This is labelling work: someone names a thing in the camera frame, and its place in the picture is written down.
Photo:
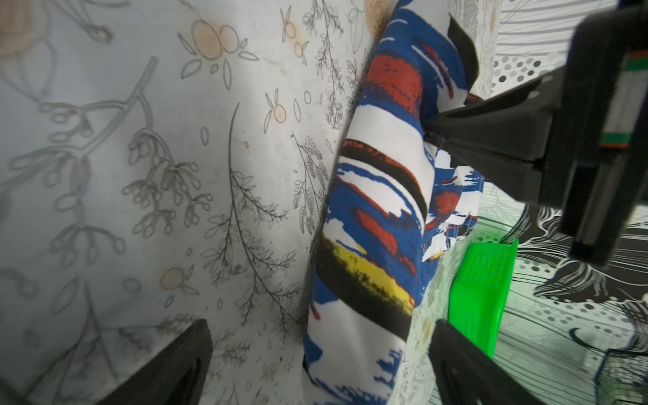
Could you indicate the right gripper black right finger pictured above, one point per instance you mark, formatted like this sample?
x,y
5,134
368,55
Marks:
x,y
465,375

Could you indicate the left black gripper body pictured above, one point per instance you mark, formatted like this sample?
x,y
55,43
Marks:
x,y
595,167

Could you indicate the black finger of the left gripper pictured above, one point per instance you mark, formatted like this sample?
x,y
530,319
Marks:
x,y
518,178
520,117

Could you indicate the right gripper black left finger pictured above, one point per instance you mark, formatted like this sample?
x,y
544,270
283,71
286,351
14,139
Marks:
x,y
175,376

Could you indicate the blue patterned long pants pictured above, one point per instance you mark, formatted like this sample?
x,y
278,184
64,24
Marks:
x,y
394,206

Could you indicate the green plastic basket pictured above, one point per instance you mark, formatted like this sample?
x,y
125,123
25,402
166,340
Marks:
x,y
479,292

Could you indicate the black wire basket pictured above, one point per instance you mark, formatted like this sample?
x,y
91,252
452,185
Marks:
x,y
622,378

